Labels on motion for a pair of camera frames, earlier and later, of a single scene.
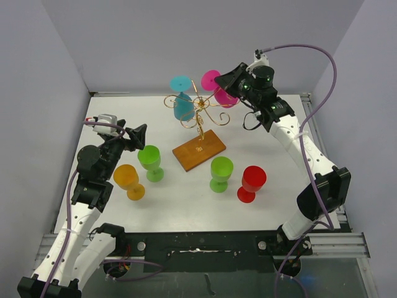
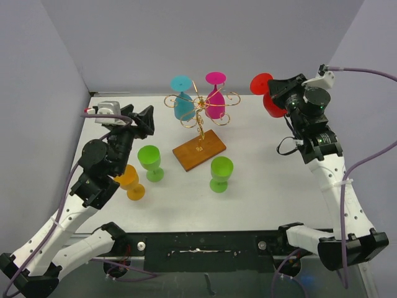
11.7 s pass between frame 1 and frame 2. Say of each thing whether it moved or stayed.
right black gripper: moved
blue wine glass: stayed
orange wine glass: stayed
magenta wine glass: moved
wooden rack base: stayed
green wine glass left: stayed
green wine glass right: stayed
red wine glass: moved
